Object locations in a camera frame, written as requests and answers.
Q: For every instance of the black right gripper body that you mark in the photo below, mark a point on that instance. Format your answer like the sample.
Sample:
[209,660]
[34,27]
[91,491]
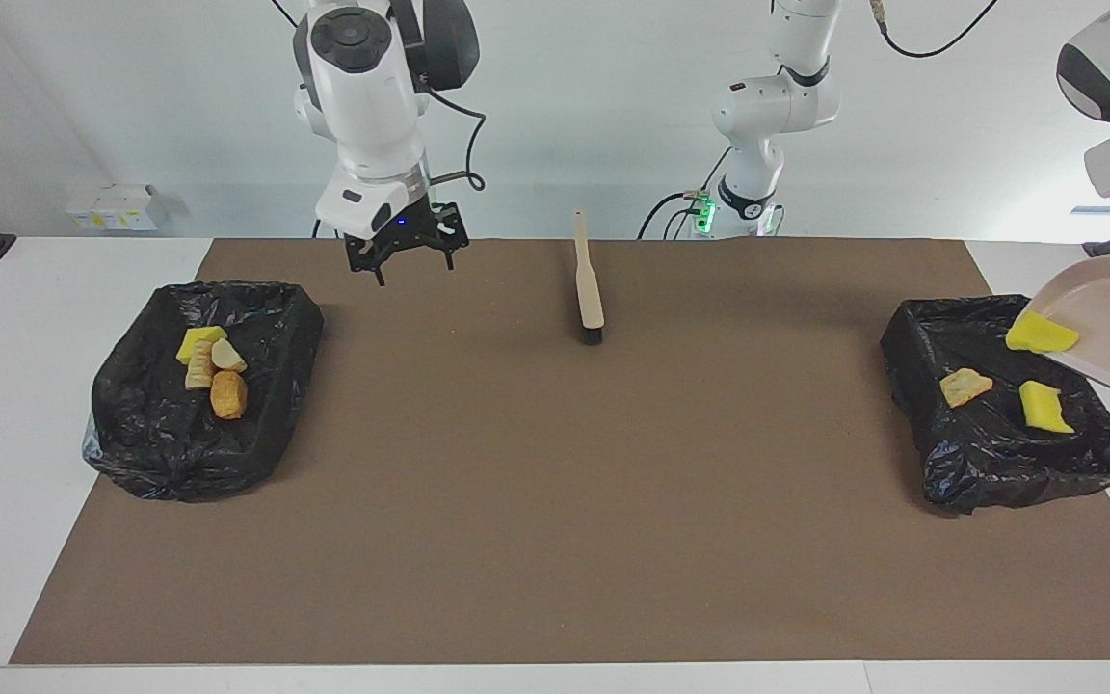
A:
[410,231]

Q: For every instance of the beige hand brush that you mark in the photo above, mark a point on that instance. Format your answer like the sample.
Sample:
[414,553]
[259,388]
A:
[591,289]

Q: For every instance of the striped orange croissant toy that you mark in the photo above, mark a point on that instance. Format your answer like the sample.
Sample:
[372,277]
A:
[198,371]
[227,357]

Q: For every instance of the yellow sponge block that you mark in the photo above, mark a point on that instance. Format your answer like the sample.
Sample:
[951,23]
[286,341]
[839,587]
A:
[1042,334]

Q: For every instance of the brown bread toy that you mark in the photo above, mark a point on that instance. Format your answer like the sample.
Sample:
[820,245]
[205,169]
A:
[228,395]

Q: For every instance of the yellow and green sponge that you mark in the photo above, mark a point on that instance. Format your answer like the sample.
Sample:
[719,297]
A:
[197,340]

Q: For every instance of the curved yellow sponge piece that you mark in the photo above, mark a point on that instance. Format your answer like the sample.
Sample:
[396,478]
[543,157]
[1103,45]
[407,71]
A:
[1043,407]

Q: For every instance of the beige pastry toy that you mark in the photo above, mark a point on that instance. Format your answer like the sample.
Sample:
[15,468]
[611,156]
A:
[964,387]

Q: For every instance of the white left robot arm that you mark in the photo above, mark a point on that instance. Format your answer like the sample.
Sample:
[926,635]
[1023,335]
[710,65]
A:
[767,106]

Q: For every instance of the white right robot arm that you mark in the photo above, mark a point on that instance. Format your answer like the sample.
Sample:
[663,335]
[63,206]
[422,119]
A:
[362,96]

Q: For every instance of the black bag lined bin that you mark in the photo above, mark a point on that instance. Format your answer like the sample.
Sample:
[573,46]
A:
[998,453]
[160,434]

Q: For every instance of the black right wrist connector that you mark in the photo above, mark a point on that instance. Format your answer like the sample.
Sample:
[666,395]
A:
[446,178]

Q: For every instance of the large white box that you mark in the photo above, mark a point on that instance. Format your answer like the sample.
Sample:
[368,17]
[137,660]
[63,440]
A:
[128,207]

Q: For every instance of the brown table mat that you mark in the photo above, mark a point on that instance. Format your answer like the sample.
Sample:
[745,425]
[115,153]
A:
[555,540]

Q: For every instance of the small white box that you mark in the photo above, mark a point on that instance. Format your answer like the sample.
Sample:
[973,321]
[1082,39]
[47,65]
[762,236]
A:
[83,216]

